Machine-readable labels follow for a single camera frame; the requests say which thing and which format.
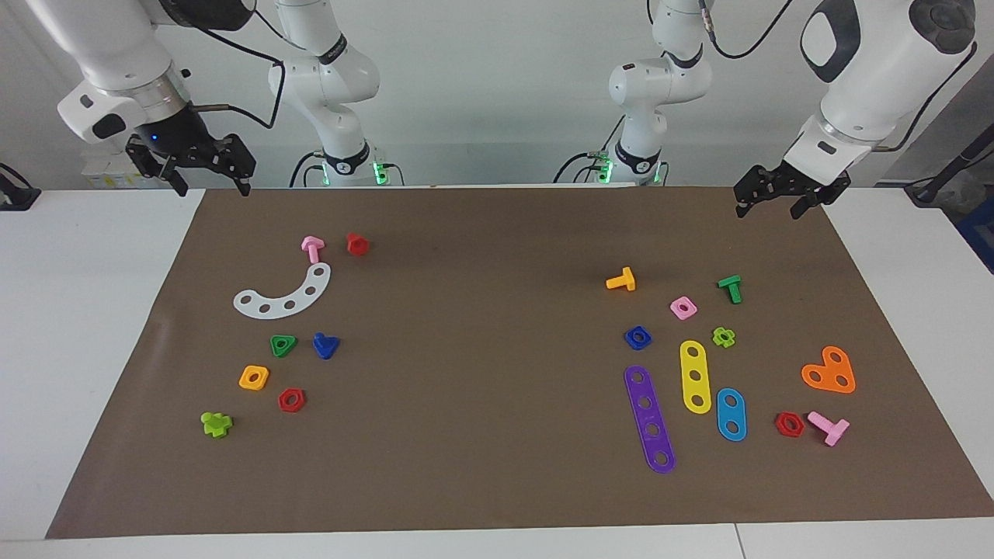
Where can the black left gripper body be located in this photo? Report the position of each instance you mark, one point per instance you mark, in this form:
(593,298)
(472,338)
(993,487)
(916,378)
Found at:
(784,185)

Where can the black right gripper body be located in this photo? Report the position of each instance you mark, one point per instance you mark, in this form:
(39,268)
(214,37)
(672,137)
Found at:
(175,140)

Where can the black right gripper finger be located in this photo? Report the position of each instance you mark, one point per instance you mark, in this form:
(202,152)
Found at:
(244,185)
(177,182)

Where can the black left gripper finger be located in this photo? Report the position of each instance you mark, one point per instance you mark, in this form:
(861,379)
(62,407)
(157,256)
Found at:
(742,207)
(801,207)

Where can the blue toy nut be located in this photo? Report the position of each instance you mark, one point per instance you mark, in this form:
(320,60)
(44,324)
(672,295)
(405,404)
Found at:
(644,342)

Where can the blue triangle toy screw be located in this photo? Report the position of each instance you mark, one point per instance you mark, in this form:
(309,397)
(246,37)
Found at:
(324,347)

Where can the green toy screw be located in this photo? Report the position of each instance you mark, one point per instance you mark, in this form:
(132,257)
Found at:
(731,289)

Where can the pink toy screw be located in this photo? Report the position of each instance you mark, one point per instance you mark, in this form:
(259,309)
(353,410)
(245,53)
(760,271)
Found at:
(312,250)
(828,427)

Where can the pink square toy nut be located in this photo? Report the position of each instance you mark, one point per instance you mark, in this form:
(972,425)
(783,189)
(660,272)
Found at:
(683,315)

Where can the red toy screw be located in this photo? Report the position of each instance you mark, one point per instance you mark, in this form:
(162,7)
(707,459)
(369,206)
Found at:
(357,244)

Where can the lime flower toy nut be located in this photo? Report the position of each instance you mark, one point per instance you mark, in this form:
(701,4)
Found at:
(730,340)

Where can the orange toy screw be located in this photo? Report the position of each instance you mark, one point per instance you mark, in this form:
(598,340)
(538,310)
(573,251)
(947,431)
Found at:
(621,281)

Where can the green triangle toy nut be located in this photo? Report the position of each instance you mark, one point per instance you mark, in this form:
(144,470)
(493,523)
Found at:
(280,352)

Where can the orange square toy nut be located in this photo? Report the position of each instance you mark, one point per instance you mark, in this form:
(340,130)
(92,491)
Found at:
(245,382)

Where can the red hexagon toy nut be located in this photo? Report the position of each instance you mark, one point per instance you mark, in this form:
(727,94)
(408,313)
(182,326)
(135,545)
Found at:
(798,428)
(300,404)

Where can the lime cross toy screw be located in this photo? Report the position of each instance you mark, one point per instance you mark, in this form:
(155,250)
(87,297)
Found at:
(215,425)

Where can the white cardboard box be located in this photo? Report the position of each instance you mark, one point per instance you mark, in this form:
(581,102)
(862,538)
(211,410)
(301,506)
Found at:
(105,175)

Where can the white curved perforated plate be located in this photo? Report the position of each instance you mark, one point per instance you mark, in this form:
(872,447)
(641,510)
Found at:
(300,299)

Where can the black stand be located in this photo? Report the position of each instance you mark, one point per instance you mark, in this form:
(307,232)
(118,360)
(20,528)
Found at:
(943,175)

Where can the black clamp device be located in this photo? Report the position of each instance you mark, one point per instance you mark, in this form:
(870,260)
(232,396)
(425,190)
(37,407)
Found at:
(15,196)

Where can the yellow three-hole strip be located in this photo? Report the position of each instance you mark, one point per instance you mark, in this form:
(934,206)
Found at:
(693,365)

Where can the orange heart perforated plate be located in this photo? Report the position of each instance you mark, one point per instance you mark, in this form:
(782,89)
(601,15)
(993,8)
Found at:
(829,371)

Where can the blue crate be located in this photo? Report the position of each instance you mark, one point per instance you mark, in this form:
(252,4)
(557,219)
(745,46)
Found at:
(978,237)

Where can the blue two-hole strip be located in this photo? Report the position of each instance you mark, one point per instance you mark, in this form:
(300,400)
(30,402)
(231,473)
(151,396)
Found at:
(731,414)

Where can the purple four-hole strip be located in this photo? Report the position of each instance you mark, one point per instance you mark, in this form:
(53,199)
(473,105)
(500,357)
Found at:
(648,417)

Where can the brown table mat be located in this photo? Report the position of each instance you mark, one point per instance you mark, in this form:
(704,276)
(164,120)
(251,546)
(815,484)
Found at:
(481,435)

